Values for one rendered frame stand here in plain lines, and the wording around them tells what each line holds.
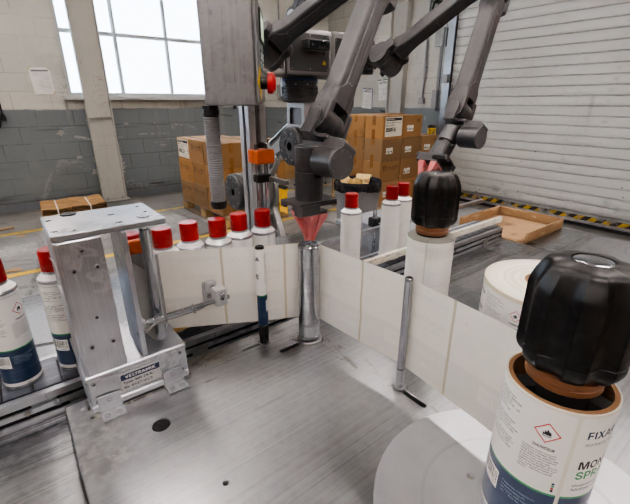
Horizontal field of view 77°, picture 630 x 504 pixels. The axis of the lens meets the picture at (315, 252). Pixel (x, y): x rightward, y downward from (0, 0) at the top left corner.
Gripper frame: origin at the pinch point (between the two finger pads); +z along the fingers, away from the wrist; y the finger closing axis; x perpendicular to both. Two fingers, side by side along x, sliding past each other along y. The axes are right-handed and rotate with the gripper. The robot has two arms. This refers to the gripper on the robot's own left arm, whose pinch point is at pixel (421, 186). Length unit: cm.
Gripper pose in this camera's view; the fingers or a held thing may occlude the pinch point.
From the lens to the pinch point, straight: 117.1
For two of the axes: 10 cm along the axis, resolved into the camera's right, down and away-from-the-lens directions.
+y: 6.3, 2.7, -7.2
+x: 5.9, 4.4, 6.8
